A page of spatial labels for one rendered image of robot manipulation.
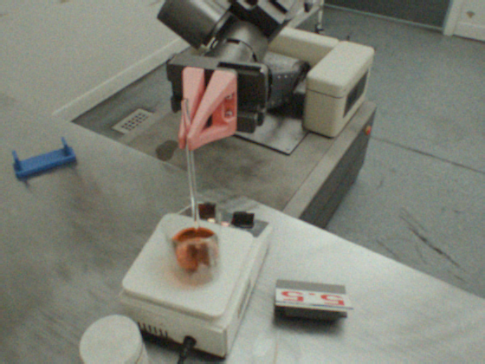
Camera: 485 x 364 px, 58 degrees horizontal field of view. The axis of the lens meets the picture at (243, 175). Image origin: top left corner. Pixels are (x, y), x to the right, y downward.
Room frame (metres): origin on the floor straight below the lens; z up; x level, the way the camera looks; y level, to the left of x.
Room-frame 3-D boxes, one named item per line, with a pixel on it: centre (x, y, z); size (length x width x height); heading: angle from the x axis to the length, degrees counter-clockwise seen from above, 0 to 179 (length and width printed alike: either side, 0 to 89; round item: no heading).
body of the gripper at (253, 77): (0.42, 0.02, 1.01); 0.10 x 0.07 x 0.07; 75
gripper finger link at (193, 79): (0.35, 0.03, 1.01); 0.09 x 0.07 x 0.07; 165
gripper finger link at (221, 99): (0.35, 0.05, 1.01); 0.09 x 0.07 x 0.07; 165
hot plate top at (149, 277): (0.31, 0.06, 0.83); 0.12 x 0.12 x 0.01; 72
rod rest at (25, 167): (0.59, 0.34, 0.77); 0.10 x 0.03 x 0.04; 120
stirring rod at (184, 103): (0.31, 0.05, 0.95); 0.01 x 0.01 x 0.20; 75
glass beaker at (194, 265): (0.30, 0.05, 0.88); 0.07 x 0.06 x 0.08; 133
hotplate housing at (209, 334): (0.34, 0.05, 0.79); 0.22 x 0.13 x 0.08; 162
